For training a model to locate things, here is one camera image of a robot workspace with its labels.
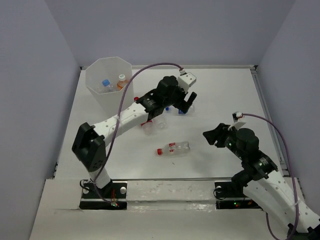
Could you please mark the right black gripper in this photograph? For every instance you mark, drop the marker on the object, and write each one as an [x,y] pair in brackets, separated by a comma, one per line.
[217,134]

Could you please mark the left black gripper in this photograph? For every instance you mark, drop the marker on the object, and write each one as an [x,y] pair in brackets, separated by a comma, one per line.
[182,94]

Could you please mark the blue label water bottle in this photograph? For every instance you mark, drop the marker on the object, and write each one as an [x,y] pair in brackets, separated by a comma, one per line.
[177,112]

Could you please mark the crushed red cap cola bottle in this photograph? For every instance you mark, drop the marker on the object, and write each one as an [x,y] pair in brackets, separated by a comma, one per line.
[174,149]

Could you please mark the orange tea bottle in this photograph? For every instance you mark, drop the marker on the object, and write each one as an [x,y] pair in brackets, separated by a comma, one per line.
[122,81]

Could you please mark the clear bottle blue cap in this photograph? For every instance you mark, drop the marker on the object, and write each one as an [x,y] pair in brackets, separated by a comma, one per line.
[105,87]

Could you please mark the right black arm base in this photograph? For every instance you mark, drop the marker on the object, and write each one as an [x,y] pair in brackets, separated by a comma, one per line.
[227,198]

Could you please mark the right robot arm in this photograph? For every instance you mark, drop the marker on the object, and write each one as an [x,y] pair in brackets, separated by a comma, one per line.
[261,181]

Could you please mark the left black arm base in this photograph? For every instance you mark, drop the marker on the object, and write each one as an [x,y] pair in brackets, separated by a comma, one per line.
[113,197]

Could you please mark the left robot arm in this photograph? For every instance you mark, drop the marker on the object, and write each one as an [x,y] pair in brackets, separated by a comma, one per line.
[91,141]

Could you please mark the white octagonal plastic bin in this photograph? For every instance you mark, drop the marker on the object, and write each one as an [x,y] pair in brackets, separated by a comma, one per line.
[110,68]

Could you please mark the clear unlabelled crushed bottle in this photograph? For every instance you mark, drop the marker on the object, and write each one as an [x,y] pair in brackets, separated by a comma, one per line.
[161,122]

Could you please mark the red cap red label bottle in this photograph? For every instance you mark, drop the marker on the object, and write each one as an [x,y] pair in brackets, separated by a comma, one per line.
[147,127]

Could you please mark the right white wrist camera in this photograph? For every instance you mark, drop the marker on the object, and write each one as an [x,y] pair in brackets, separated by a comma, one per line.
[238,120]

